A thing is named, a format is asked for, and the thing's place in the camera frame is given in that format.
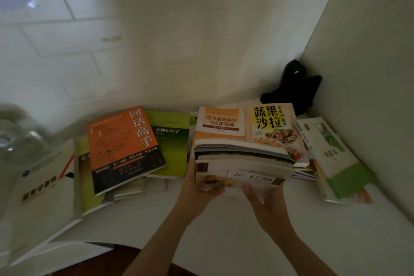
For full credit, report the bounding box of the grey-edged book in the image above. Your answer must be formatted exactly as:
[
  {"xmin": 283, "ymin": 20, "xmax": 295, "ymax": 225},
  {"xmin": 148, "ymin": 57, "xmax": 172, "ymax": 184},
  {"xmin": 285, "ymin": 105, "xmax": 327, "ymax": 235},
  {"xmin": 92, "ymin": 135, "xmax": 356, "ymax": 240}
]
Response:
[{"xmin": 196, "ymin": 151, "xmax": 294, "ymax": 169}]

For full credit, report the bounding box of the white and green book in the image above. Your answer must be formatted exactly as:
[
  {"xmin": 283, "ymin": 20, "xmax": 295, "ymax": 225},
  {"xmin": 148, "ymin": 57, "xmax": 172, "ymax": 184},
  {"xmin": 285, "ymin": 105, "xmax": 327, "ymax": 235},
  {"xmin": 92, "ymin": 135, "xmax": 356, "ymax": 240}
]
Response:
[{"xmin": 294, "ymin": 117, "xmax": 378, "ymax": 200}]

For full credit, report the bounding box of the orange and white book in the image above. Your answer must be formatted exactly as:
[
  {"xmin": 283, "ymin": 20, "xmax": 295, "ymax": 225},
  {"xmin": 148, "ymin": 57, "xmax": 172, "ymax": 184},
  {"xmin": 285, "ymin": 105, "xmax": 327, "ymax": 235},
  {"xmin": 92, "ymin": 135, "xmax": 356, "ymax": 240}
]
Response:
[{"xmin": 193, "ymin": 106, "xmax": 247, "ymax": 150}]

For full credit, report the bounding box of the glossy white-covered book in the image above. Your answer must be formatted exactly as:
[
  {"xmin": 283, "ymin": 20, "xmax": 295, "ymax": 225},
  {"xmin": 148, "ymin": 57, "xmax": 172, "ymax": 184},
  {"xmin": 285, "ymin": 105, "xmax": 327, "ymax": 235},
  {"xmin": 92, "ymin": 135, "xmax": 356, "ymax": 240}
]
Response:
[{"xmin": 193, "ymin": 138, "xmax": 295, "ymax": 164}]

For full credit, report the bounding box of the person's right forearm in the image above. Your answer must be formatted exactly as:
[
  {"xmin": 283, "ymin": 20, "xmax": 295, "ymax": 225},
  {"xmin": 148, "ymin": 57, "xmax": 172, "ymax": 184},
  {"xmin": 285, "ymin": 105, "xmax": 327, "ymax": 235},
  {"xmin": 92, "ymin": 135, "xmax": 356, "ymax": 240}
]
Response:
[{"xmin": 261, "ymin": 221, "xmax": 337, "ymax": 276}]

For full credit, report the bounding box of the yellow salad cookbook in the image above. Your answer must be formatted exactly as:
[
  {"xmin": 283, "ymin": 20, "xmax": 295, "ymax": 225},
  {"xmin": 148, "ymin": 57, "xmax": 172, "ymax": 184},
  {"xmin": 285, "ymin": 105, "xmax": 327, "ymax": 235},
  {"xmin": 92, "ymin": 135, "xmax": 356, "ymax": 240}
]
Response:
[{"xmin": 244, "ymin": 103, "xmax": 310, "ymax": 167}]

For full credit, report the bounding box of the black plastic device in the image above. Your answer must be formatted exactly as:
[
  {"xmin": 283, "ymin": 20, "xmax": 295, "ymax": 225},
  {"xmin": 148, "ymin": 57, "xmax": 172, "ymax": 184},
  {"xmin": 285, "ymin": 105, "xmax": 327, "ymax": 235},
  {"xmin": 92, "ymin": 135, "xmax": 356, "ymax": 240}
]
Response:
[{"xmin": 260, "ymin": 59, "xmax": 323, "ymax": 116}]

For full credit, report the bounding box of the dark green book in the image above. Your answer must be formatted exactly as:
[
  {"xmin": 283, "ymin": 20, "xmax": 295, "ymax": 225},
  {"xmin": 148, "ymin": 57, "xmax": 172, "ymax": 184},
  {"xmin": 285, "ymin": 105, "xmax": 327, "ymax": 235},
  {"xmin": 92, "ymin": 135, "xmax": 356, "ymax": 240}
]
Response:
[{"xmin": 144, "ymin": 110, "xmax": 192, "ymax": 179}]

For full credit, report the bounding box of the person's right hand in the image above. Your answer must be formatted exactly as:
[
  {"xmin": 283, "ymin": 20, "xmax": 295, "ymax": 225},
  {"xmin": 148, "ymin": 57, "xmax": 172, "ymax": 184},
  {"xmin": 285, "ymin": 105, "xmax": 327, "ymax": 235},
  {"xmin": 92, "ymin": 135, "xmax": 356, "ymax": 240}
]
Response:
[{"xmin": 242, "ymin": 183, "xmax": 294, "ymax": 238}]

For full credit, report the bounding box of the person's left forearm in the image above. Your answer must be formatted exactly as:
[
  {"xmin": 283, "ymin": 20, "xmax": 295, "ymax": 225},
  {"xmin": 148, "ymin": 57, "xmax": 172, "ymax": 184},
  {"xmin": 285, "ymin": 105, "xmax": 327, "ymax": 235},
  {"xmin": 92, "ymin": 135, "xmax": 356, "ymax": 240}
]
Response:
[{"xmin": 122, "ymin": 202, "xmax": 207, "ymax": 276}]

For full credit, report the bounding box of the large white book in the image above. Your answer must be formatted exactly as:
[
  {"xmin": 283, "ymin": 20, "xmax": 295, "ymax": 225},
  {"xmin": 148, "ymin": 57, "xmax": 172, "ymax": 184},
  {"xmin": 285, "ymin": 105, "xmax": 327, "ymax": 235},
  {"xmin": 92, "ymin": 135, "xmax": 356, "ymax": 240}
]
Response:
[{"xmin": 0, "ymin": 139, "xmax": 83, "ymax": 258}]

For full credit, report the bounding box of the colourful book with white edge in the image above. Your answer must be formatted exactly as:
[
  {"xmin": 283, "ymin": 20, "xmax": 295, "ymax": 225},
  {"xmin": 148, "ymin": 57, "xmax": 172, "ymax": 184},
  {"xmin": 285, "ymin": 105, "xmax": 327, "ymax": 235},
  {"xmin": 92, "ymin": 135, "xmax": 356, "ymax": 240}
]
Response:
[{"xmin": 315, "ymin": 164, "xmax": 375, "ymax": 205}]

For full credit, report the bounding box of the person's left hand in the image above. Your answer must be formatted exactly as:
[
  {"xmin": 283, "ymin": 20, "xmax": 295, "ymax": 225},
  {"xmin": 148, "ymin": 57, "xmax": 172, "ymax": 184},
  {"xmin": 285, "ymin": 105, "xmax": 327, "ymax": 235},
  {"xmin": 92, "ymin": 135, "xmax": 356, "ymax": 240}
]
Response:
[{"xmin": 179, "ymin": 159, "xmax": 226, "ymax": 214}]

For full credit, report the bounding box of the pale green small book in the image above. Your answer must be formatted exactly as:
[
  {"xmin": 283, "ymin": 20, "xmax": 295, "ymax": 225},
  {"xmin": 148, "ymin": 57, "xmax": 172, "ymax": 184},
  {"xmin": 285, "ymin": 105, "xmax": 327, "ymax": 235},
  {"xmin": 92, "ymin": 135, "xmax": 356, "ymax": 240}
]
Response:
[{"xmin": 113, "ymin": 177, "xmax": 145, "ymax": 201}]

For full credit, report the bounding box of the white book with food spine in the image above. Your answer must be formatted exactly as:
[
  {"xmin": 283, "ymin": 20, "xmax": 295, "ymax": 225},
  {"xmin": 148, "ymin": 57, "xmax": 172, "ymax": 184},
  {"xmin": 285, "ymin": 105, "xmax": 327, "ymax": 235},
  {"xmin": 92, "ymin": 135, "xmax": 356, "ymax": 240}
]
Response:
[{"xmin": 195, "ymin": 159, "xmax": 295, "ymax": 193}]

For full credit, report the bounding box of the yellow-green book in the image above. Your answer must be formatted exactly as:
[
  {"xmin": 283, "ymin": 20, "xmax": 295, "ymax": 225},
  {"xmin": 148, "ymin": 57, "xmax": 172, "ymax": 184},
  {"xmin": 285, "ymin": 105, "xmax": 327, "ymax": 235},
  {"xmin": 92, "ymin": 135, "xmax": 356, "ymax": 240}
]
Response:
[{"xmin": 75, "ymin": 134, "xmax": 114, "ymax": 215}]

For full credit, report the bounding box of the orange and black book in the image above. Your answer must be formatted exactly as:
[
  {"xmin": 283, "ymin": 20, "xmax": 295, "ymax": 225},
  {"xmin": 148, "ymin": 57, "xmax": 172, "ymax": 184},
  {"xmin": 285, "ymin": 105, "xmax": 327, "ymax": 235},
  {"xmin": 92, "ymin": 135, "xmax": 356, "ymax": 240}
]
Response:
[{"xmin": 86, "ymin": 106, "xmax": 167, "ymax": 196}]

